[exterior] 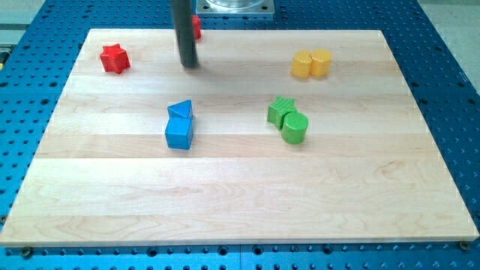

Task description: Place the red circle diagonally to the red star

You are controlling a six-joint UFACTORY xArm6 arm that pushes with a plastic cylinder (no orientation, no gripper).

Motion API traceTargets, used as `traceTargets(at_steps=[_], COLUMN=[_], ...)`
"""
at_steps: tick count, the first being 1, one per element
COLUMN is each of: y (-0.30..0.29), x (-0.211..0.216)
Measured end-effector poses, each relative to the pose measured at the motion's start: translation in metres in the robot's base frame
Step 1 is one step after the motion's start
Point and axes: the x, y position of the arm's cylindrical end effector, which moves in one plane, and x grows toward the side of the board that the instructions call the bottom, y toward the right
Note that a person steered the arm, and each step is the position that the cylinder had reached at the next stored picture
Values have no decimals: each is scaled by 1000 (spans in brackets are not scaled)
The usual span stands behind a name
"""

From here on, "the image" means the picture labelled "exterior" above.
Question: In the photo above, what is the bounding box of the red circle block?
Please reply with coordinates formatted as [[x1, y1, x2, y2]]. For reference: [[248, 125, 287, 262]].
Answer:
[[192, 15, 202, 40]]

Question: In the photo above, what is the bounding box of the green star block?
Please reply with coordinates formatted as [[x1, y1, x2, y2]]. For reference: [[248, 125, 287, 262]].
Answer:
[[267, 96, 297, 130]]

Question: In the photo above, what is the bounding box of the green circle block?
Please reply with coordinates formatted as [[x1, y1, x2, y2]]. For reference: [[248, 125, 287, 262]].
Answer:
[[281, 112, 309, 145]]

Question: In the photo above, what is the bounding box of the red star block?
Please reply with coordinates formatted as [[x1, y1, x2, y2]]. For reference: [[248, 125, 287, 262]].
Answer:
[[100, 43, 131, 74]]

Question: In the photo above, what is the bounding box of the light wooden board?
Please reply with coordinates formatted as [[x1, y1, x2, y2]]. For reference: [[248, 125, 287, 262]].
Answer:
[[1, 28, 479, 247]]

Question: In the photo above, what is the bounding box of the blue cube block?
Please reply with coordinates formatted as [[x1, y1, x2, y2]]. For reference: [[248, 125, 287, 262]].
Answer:
[[164, 117, 194, 150]]

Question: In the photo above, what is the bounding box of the blue triangle block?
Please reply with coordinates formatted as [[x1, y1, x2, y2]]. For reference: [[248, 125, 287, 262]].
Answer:
[[167, 100, 194, 119]]

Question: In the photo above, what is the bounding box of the yellow hexagon block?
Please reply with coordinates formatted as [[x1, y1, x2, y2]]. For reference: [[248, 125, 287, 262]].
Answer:
[[310, 49, 332, 77]]

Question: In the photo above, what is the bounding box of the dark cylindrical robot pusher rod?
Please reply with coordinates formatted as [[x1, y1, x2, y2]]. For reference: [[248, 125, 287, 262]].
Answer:
[[170, 0, 198, 68]]

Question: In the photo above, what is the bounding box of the blue perforated metal table plate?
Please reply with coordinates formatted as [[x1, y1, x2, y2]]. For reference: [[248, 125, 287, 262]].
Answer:
[[1, 0, 479, 270]]

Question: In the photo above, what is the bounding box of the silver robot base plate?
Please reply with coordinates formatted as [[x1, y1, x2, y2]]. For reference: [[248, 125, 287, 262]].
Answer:
[[195, 0, 275, 16]]

